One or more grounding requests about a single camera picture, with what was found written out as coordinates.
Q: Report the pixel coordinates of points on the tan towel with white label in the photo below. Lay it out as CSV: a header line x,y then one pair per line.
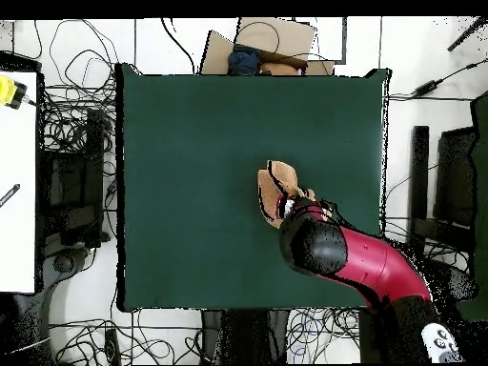
x,y
282,177

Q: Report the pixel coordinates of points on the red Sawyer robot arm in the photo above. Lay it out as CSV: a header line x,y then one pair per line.
x,y
373,263

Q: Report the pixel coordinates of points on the dark green table cloth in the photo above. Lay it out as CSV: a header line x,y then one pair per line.
x,y
190,152

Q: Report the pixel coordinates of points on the orange cloth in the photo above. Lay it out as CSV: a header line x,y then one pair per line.
x,y
278,69

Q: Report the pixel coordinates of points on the blue cloth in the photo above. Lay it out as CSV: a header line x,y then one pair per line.
x,y
244,61

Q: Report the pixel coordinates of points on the black power adapter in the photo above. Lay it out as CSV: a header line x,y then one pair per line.
x,y
427,88

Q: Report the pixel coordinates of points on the cardboard box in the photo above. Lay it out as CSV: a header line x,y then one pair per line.
x,y
289,36

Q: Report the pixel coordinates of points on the black tripod leg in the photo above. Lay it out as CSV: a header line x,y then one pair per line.
x,y
467,35

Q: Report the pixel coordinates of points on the black power strip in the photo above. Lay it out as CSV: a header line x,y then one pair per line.
x,y
111,345

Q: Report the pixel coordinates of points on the white table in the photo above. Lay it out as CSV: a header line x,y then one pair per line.
x,y
17,190

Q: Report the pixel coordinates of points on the black marker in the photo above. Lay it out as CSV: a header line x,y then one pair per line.
x,y
9,195

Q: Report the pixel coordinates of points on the yellow and black tool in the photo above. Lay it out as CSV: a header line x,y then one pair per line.
x,y
9,91

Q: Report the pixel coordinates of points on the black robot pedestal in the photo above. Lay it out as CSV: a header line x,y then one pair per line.
x,y
244,335

